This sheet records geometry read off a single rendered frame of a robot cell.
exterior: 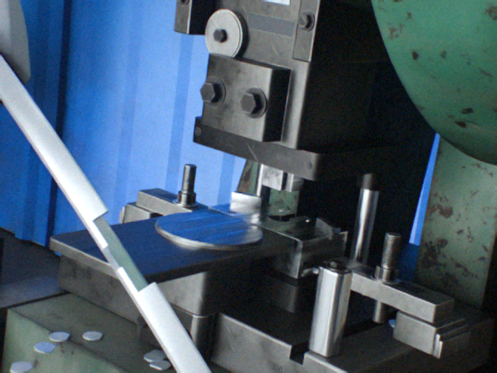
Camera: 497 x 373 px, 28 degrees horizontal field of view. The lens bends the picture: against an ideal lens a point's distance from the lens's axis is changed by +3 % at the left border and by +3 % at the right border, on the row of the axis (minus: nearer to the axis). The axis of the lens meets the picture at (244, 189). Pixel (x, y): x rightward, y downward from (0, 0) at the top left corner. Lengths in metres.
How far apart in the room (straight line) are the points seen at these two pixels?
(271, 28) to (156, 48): 1.86
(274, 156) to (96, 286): 0.29
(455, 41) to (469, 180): 0.55
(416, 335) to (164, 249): 0.28
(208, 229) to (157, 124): 1.86
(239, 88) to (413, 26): 0.38
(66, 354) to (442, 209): 0.49
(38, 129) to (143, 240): 0.75
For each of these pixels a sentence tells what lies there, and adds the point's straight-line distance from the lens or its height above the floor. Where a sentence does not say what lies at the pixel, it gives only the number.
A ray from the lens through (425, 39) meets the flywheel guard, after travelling 0.74.
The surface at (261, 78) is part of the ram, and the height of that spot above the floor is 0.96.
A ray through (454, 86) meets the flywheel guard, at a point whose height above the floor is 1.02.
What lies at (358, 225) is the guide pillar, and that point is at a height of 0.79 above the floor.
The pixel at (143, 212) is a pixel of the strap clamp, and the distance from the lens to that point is 1.33.
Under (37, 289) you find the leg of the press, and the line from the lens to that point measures 1.29.
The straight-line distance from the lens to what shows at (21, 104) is 0.33.
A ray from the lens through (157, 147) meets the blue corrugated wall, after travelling 2.96.
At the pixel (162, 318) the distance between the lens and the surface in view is 0.29.
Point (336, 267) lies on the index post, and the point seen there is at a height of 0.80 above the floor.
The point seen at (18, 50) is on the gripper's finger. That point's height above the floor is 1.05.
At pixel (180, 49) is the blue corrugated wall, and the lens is 2.84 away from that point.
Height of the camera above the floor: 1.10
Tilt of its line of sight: 14 degrees down
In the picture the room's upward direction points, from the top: 8 degrees clockwise
